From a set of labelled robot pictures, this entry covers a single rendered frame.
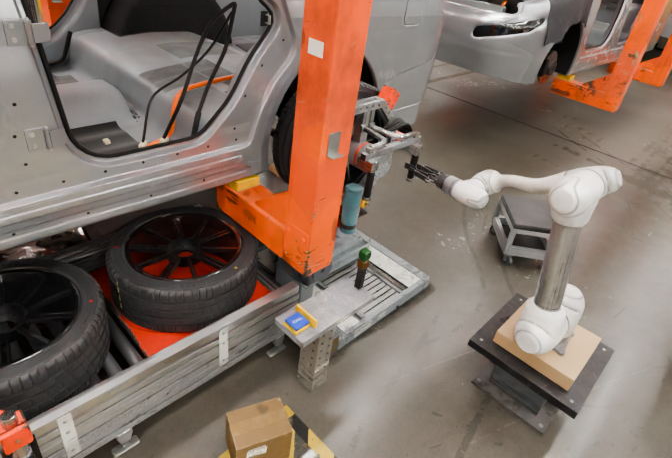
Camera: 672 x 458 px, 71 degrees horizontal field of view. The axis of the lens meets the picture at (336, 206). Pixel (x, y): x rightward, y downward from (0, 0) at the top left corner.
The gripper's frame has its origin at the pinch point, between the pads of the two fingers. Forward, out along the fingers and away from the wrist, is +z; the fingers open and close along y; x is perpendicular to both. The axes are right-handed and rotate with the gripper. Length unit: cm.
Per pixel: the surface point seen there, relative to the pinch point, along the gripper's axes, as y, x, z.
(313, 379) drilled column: -82, -74, -24
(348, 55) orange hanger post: -67, 63, -6
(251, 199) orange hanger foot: -72, -15, 38
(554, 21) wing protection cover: 259, 48, 50
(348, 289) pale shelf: -59, -38, -18
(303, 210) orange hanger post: -75, 1, 0
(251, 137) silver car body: -66, 12, 47
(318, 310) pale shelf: -78, -38, -19
